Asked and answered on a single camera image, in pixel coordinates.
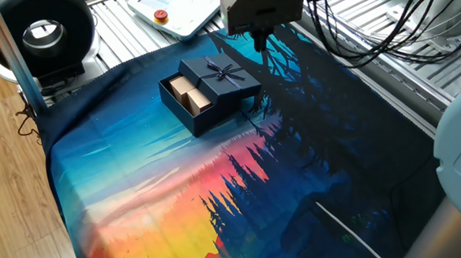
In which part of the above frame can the aluminium frame post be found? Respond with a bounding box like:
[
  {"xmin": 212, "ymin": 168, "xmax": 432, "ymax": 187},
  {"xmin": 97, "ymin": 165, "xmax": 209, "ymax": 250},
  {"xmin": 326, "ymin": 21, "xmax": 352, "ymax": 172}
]
[{"xmin": 0, "ymin": 0, "xmax": 53, "ymax": 114}]

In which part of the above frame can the hanging black wire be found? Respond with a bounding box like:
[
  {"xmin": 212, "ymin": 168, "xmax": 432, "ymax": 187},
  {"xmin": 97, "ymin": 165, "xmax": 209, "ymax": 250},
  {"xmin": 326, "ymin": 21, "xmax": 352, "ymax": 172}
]
[{"xmin": 14, "ymin": 89, "xmax": 46, "ymax": 146}]

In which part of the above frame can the navy gift box lid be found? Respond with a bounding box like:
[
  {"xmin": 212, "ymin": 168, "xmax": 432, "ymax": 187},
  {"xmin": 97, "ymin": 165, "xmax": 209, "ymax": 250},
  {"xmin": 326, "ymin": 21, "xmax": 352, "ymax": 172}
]
[{"xmin": 176, "ymin": 50, "xmax": 264, "ymax": 107}]

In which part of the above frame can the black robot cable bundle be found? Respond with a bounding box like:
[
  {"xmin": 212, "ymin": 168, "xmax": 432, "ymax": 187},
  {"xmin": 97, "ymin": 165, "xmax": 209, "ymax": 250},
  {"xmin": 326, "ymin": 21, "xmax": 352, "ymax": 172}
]
[{"xmin": 300, "ymin": 0, "xmax": 461, "ymax": 75}]

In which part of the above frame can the white cable tie strip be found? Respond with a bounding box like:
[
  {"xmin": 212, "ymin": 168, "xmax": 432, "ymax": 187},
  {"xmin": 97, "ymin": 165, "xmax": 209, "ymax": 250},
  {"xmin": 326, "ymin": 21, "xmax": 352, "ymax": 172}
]
[{"xmin": 313, "ymin": 201, "xmax": 399, "ymax": 258}]

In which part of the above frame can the aluminium linear rail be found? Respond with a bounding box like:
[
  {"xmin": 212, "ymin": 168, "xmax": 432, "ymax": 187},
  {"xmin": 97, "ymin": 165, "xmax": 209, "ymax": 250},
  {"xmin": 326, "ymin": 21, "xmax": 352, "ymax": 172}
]
[{"xmin": 283, "ymin": 13, "xmax": 458, "ymax": 137}]

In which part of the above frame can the navy gift box base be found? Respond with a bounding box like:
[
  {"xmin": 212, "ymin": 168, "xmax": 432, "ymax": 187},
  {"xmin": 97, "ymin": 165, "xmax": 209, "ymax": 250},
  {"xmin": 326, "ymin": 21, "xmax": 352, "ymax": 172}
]
[{"xmin": 155, "ymin": 72, "xmax": 257, "ymax": 141}]

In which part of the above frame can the grey metal mounting plate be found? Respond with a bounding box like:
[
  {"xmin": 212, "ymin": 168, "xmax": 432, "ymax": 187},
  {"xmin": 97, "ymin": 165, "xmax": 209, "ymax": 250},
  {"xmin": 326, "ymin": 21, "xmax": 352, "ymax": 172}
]
[{"xmin": 384, "ymin": 0, "xmax": 461, "ymax": 55}]

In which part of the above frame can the wooden block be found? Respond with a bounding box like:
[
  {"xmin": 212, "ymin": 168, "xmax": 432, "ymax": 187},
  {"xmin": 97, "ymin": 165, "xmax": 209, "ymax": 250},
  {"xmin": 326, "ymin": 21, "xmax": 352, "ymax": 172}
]
[
  {"xmin": 167, "ymin": 74, "xmax": 197, "ymax": 107},
  {"xmin": 184, "ymin": 87, "xmax": 214, "ymax": 118}
]

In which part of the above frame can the sunset forest print tablecloth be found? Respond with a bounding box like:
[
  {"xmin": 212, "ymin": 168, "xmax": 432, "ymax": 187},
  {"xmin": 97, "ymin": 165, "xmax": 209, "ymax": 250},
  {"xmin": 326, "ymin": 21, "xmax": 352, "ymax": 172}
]
[{"xmin": 28, "ymin": 10, "xmax": 454, "ymax": 258}]

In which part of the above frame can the grey Schunk gripper body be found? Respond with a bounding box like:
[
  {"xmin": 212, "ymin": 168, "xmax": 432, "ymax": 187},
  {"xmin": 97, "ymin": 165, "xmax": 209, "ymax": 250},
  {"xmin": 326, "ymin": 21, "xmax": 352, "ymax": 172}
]
[{"xmin": 218, "ymin": 0, "xmax": 306, "ymax": 39}]

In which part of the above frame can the white teach pendant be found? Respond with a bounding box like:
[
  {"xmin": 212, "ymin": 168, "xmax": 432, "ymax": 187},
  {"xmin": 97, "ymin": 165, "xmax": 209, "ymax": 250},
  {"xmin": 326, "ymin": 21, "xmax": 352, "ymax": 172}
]
[{"xmin": 125, "ymin": 0, "xmax": 227, "ymax": 43}]

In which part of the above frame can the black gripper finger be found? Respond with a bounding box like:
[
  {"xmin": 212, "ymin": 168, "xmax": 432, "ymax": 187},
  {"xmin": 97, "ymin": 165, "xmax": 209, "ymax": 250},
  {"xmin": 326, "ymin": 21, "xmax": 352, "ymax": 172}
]
[
  {"xmin": 260, "ymin": 26, "xmax": 275, "ymax": 50},
  {"xmin": 250, "ymin": 28, "xmax": 264, "ymax": 52}
]

